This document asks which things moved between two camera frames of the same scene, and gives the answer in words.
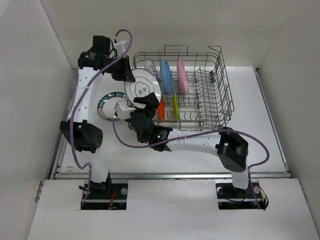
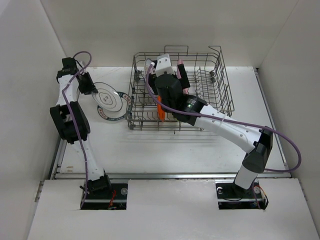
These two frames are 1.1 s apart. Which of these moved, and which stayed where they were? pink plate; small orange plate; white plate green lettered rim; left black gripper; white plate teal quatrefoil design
Moved: left black gripper; white plate teal quatrefoil design
Stayed: small orange plate; pink plate; white plate green lettered rim
